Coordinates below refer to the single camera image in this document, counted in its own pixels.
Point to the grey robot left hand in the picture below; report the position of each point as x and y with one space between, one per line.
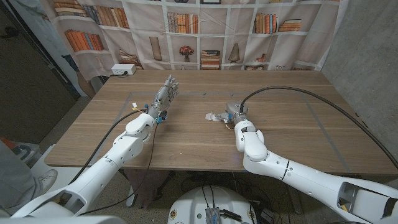
161 99

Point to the white bandage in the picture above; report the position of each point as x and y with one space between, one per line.
211 117

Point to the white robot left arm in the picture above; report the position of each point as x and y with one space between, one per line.
102 171

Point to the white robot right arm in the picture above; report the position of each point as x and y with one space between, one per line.
298 174

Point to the white power strip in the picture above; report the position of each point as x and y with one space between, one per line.
122 69

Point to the printed bookshelf backdrop cloth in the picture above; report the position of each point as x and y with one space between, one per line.
217 43

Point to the metal table leg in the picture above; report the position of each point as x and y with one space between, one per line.
293 196
131 197

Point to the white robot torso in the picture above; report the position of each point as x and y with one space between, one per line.
189 202

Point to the white low platform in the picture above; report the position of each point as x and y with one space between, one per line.
68 177

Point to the grey finned module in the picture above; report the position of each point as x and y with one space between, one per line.
213 216

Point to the person in grey trousers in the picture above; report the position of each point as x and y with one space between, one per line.
15 180

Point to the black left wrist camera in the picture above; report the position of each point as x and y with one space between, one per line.
161 116

